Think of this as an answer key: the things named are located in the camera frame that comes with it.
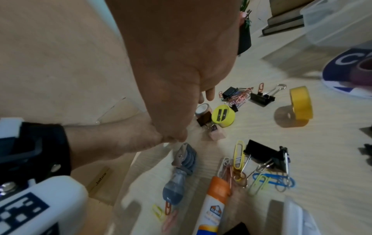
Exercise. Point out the round blue white mat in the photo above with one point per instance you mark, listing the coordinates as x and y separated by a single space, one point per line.
340 66

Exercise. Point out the large black binder clip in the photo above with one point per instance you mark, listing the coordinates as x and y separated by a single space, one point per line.
260 150
282 160

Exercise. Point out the tan box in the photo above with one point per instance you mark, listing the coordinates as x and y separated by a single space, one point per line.
287 6

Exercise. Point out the orange paper clip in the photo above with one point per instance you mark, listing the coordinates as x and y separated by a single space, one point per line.
261 87
168 208

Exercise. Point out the dark hardcover book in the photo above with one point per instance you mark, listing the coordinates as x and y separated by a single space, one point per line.
286 20
283 28

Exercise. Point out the yellow tape roll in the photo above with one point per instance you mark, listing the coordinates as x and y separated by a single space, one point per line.
302 101

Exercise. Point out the white glue stick orange cap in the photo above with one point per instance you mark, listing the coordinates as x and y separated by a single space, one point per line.
213 206

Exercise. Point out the heap of large mixed paper clips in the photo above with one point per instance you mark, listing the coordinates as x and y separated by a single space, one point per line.
239 158

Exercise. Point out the brown cardboard box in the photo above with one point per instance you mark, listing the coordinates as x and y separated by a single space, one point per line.
100 181

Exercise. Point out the purple tape roll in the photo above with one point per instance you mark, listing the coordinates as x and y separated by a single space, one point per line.
361 73

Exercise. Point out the white plastic container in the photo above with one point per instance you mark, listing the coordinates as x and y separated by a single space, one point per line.
299 218

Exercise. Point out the pile of pink orange paper clips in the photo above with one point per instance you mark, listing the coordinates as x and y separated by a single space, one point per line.
240 98

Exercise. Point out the person's right hand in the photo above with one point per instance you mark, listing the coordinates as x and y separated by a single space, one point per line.
174 57

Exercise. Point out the black pen holder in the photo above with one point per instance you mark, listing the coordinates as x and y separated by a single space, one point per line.
244 39

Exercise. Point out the small black binder clip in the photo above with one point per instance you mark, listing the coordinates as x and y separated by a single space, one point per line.
230 92

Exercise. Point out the pink eraser block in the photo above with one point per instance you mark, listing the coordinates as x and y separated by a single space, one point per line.
218 135

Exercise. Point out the clear plastic storage box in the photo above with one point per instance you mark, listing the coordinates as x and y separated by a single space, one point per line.
334 20

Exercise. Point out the yellow paper clip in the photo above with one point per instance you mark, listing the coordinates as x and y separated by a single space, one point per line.
158 212

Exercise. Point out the black flat object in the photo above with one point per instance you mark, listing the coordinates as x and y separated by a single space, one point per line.
237 229

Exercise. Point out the round yellow pencil sharpener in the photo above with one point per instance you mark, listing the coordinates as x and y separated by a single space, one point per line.
223 116

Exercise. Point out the grey blue staple remover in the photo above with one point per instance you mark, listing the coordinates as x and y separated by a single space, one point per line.
181 167

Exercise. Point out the pink paper clip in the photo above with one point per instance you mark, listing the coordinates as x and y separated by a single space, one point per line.
170 221

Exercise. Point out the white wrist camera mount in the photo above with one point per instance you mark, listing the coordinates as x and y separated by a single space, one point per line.
58 197

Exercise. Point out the green pen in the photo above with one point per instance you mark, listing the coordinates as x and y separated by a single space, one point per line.
245 4

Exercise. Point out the small patterned washi tape roll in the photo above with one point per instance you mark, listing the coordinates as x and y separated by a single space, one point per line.
201 109

